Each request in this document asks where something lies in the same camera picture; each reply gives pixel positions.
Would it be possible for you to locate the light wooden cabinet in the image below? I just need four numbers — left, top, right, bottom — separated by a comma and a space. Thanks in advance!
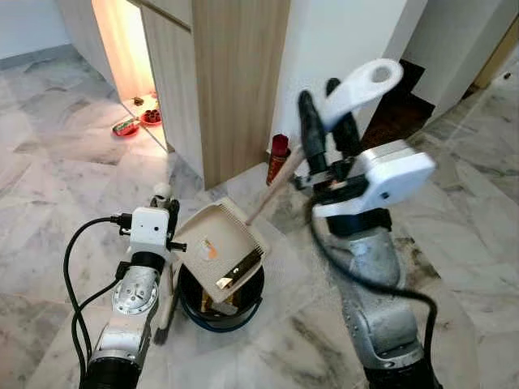
57, 0, 291, 190

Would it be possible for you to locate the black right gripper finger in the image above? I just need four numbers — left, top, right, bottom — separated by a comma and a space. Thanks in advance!
327, 79, 363, 161
298, 89, 329, 177

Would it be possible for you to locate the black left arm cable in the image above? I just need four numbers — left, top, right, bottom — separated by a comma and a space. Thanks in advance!
63, 212, 135, 382

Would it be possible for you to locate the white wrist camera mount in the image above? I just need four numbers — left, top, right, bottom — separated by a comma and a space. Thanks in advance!
312, 139, 437, 220
130, 207, 171, 260

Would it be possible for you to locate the cream handled broom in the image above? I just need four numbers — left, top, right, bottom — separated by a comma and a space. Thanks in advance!
152, 182, 186, 345

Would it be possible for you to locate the black round waste bin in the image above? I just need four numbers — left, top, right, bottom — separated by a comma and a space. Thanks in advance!
176, 259, 267, 332

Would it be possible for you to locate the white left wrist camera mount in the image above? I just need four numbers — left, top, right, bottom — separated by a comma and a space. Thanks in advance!
130, 207, 171, 260

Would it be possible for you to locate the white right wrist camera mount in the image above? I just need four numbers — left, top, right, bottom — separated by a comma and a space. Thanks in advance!
312, 139, 437, 220

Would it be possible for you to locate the red incense stick can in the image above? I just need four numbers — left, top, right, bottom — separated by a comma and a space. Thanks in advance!
267, 134, 291, 186

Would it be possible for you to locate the red bowl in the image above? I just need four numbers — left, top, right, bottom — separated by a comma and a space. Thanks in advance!
111, 118, 140, 138
139, 108, 163, 127

